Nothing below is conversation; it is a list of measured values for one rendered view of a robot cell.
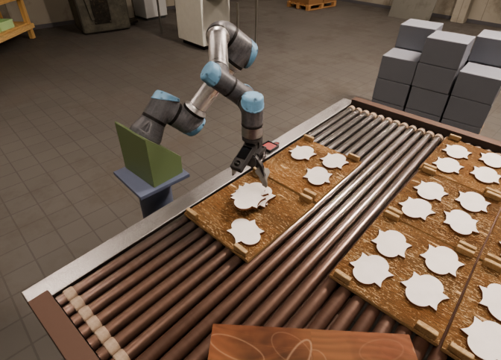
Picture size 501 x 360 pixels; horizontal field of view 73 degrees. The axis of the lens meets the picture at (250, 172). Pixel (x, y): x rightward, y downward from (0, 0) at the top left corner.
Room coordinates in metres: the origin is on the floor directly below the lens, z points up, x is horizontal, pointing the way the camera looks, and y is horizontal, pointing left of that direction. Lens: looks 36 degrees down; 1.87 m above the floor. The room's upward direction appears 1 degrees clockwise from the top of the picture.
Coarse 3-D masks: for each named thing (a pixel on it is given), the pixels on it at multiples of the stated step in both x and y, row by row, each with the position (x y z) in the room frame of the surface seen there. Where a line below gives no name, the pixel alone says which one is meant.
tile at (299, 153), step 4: (296, 148) 1.48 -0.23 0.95; (300, 148) 1.48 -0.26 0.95; (304, 148) 1.49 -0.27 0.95; (308, 148) 1.49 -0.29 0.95; (312, 148) 1.49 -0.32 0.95; (292, 152) 1.45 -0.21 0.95; (296, 152) 1.45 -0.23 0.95; (300, 152) 1.45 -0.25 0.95; (304, 152) 1.45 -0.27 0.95; (308, 152) 1.45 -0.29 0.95; (312, 152) 1.45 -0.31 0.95; (292, 156) 1.41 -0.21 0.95; (296, 156) 1.41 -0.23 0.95; (300, 156) 1.41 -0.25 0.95; (304, 156) 1.42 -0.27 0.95; (308, 156) 1.42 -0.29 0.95; (312, 156) 1.43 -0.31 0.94; (296, 160) 1.39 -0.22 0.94; (300, 160) 1.39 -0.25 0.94; (308, 160) 1.38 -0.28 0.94
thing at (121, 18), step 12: (72, 0) 7.27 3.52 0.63; (84, 0) 7.22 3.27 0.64; (96, 0) 7.37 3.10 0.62; (108, 0) 7.52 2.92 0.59; (120, 0) 7.67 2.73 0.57; (72, 12) 7.55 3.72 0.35; (84, 12) 7.22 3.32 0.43; (96, 12) 7.34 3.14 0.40; (108, 12) 7.48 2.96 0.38; (120, 12) 7.64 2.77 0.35; (84, 24) 7.18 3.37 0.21; (96, 24) 7.31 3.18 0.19; (108, 24) 7.46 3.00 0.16; (120, 24) 7.61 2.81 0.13; (132, 24) 8.08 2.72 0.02
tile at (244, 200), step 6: (240, 192) 1.07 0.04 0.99; (246, 192) 1.07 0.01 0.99; (252, 192) 1.07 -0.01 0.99; (258, 192) 1.07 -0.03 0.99; (234, 198) 1.03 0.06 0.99; (240, 198) 1.03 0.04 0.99; (246, 198) 1.03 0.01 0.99; (252, 198) 1.03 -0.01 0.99; (258, 198) 1.03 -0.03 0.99; (264, 198) 1.04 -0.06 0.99; (234, 204) 1.00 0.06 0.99; (240, 204) 1.00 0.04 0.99; (246, 204) 1.00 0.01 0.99; (252, 204) 1.00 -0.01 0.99; (258, 204) 1.01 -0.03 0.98
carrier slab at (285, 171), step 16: (304, 144) 1.55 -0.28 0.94; (272, 160) 1.39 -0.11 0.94; (288, 160) 1.39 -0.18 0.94; (304, 160) 1.39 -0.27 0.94; (320, 160) 1.39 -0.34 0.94; (352, 160) 1.40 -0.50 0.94; (272, 176) 1.26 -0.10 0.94; (288, 176) 1.26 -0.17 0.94; (336, 176) 1.27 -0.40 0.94; (320, 192) 1.15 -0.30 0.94
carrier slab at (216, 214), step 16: (256, 176) 1.26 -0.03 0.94; (224, 192) 1.13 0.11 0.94; (272, 192) 1.14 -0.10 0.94; (288, 192) 1.14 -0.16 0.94; (192, 208) 1.03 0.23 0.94; (208, 208) 1.03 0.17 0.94; (224, 208) 1.03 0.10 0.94; (272, 208) 1.04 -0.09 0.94; (288, 208) 1.04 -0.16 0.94; (304, 208) 1.04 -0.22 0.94; (208, 224) 0.94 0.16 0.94; (224, 224) 0.94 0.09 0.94; (256, 224) 0.94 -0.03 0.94; (272, 224) 0.94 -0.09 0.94; (288, 224) 0.95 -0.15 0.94; (224, 240) 0.86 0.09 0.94; (272, 240) 0.87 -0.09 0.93; (240, 256) 0.79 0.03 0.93
